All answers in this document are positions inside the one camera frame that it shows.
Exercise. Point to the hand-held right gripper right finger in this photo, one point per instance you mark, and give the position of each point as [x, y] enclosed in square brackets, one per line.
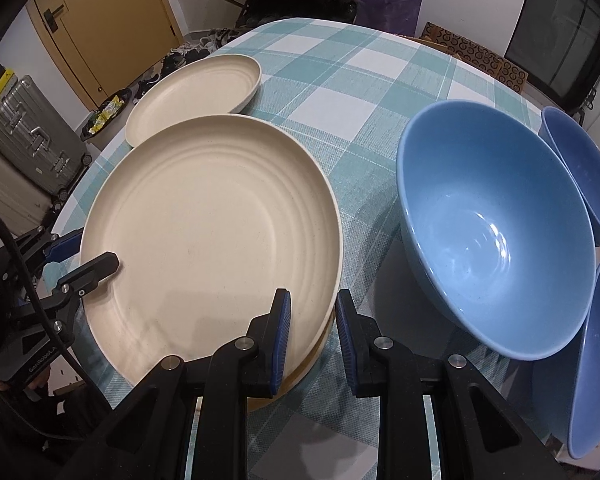
[347, 340]

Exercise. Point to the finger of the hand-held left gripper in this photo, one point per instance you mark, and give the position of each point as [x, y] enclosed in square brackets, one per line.
[65, 246]
[95, 270]

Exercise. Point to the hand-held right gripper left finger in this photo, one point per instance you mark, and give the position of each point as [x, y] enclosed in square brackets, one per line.
[280, 340]

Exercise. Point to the cream ribbed plate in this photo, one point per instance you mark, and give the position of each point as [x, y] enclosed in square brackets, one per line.
[305, 370]
[215, 240]
[195, 95]

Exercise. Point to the blue bowl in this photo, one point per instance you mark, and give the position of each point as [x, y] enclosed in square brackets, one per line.
[585, 160]
[595, 360]
[495, 260]

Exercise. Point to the silver suitcase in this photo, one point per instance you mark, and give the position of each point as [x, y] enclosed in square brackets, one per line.
[30, 135]

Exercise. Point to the yellow green snack packet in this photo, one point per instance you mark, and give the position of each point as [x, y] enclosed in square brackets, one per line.
[102, 115]

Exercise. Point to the wooden door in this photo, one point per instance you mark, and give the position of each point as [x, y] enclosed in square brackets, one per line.
[105, 20]

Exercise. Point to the pile of dark shoes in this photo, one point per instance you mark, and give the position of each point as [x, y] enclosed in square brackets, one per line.
[190, 52]

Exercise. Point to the brown patterned doormat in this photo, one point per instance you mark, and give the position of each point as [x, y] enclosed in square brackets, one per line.
[475, 55]

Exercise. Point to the purple plastic bag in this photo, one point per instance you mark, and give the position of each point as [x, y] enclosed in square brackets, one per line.
[390, 0]

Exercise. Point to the black framed glass door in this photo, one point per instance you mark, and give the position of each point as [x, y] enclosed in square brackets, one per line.
[555, 35]

